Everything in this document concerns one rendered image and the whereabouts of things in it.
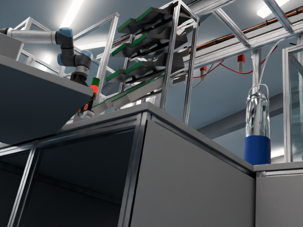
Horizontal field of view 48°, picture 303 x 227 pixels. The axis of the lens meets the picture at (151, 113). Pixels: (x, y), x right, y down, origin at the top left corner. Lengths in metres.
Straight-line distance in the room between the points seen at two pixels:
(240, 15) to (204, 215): 4.13
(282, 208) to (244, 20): 3.96
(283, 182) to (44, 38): 1.42
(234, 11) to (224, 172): 3.85
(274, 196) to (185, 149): 0.52
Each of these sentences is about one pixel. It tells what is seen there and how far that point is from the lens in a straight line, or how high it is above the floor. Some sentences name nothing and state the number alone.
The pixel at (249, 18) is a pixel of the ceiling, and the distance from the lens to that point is 5.22.
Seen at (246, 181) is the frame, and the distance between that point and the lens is 1.62.
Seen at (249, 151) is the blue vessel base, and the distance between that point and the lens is 2.02.
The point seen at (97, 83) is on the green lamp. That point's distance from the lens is 2.22.
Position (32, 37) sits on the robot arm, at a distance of 2.02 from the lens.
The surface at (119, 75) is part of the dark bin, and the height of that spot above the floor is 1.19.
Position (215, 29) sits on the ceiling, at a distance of 5.40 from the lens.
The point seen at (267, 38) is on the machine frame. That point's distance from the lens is 2.76.
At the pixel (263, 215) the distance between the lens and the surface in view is 1.61.
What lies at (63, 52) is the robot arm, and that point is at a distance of 1.99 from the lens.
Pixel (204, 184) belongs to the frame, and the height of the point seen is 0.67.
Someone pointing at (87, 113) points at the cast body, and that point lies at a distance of 1.89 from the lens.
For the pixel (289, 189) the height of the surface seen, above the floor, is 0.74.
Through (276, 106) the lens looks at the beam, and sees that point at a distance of 7.00.
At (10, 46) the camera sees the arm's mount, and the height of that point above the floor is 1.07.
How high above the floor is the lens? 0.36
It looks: 24 degrees up
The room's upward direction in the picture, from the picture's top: 9 degrees clockwise
